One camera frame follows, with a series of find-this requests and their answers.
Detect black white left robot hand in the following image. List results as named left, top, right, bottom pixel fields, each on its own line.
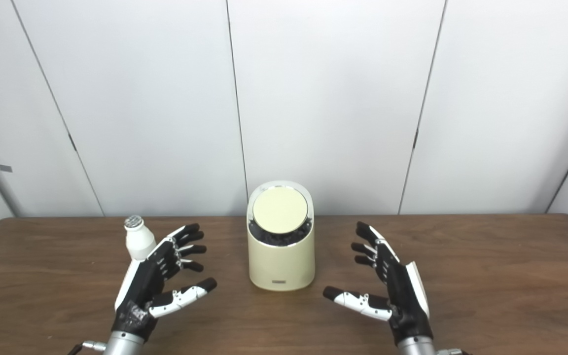
left=111, top=223, right=217, bottom=343

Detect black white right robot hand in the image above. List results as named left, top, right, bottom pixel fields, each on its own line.
left=322, top=221, right=434, bottom=346

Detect small white plastic bottle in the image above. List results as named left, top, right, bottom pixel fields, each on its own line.
left=124, top=215, right=157, bottom=261

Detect cream-colored bin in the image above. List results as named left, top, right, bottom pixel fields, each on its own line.
left=247, top=180, right=316, bottom=291

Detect round cream bin lid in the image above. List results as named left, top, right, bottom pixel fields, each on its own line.
left=252, top=186, right=309, bottom=234

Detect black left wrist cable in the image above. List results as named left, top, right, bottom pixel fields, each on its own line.
left=67, top=340, right=107, bottom=355

